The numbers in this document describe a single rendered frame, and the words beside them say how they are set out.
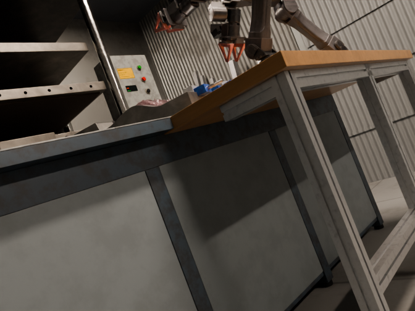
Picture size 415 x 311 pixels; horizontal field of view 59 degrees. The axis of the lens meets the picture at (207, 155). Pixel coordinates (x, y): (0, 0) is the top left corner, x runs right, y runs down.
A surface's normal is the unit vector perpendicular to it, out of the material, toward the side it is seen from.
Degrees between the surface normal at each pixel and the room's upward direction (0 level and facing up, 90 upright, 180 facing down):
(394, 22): 90
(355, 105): 90
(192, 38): 90
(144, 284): 90
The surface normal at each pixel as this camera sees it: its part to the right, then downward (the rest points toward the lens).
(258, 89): -0.65, 0.22
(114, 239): 0.65, -0.29
